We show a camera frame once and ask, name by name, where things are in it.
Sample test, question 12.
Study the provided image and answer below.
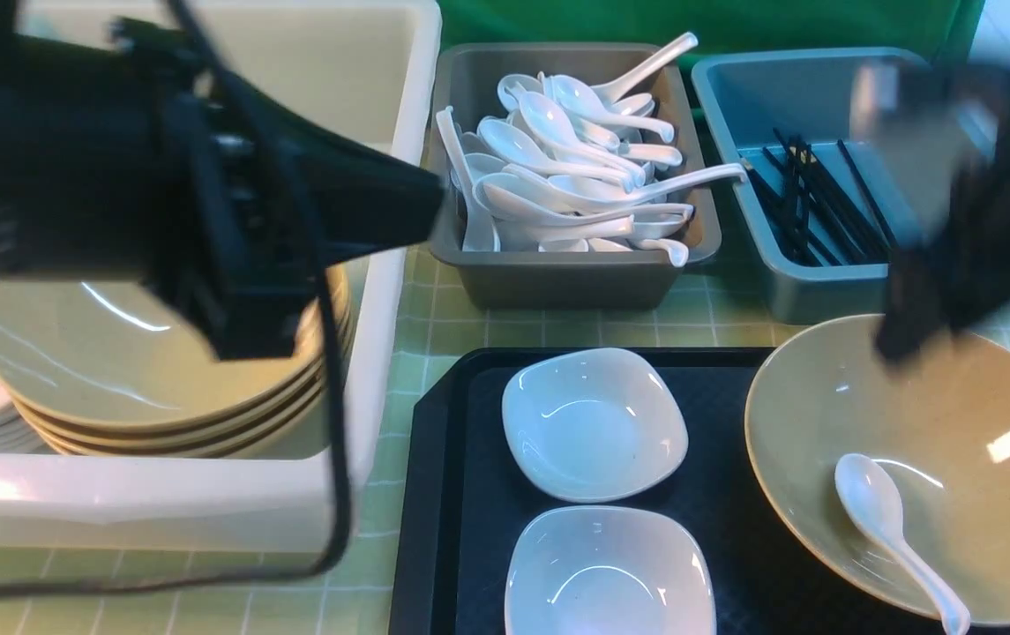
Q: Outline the bundle of black chopsticks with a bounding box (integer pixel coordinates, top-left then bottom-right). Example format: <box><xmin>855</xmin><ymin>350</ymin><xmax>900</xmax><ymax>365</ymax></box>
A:
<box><xmin>741</xmin><ymin>129</ymin><xmax>896</xmax><ymax>268</ymax></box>

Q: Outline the teal plastic chopstick bin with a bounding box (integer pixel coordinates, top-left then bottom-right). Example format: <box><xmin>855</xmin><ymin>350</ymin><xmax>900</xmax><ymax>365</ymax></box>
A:
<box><xmin>692</xmin><ymin>48</ymin><xmax>1010</xmax><ymax>325</ymax></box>

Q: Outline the white plastic dish tub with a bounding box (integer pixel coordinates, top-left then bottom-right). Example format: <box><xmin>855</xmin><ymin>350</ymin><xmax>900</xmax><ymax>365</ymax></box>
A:
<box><xmin>0</xmin><ymin>1</ymin><xmax>443</xmax><ymax>552</ymax></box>

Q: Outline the white square dish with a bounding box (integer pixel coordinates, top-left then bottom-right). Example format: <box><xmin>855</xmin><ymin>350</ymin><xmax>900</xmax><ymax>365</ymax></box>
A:
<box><xmin>501</xmin><ymin>348</ymin><xmax>689</xmax><ymax>504</ymax></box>
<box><xmin>504</xmin><ymin>505</ymin><xmax>717</xmax><ymax>634</ymax></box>

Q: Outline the green checked tablecloth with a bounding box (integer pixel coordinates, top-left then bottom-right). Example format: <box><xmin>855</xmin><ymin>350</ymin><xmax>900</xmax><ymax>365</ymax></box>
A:
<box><xmin>0</xmin><ymin>141</ymin><xmax>1010</xmax><ymax>635</ymax></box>

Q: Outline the tan noodle bowl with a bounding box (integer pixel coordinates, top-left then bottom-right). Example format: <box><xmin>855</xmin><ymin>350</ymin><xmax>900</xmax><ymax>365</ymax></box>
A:
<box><xmin>744</xmin><ymin>314</ymin><xmax>1010</xmax><ymax>627</ymax></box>

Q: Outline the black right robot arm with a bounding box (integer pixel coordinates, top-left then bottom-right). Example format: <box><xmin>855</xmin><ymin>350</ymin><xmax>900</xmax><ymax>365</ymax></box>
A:
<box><xmin>850</xmin><ymin>59</ymin><xmax>1010</xmax><ymax>367</ymax></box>

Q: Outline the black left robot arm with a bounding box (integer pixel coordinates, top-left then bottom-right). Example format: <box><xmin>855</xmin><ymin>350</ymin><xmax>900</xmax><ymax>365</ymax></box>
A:
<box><xmin>0</xmin><ymin>1</ymin><xmax>445</xmax><ymax>362</ymax></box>

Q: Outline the pile of white spoons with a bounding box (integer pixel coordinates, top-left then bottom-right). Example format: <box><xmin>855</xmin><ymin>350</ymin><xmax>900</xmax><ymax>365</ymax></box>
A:
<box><xmin>430</xmin><ymin>32</ymin><xmax>741</xmax><ymax>271</ymax></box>

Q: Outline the green backdrop cloth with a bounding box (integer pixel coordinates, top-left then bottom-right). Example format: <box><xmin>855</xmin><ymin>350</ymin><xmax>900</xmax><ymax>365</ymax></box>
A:
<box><xmin>438</xmin><ymin>1</ymin><xmax>984</xmax><ymax>71</ymax></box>

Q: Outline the stack of tan bowls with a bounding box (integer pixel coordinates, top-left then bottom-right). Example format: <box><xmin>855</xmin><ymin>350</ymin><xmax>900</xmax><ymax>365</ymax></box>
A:
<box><xmin>0</xmin><ymin>282</ymin><xmax>326</xmax><ymax>459</ymax></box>

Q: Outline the black serving tray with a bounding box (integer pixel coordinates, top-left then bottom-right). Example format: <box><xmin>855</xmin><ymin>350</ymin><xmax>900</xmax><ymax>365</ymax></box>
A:
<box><xmin>389</xmin><ymin>348</ymin><xmax>933</xmax><ymax>634</ymax></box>

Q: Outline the grey plastic spoon bin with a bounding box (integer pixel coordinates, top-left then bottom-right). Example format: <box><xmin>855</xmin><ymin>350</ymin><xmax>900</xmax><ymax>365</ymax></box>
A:
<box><xmin>429</xmin><ymin>41</ymin><xmax>722</xmax><ymax>310</ymax></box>

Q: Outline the white ceramic soup spoon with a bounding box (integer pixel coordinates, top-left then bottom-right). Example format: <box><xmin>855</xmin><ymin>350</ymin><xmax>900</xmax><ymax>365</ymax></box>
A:
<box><xmin>834</xmin><ymin>453</ymin><xmax>972</xmax><ymax>634</ymax></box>

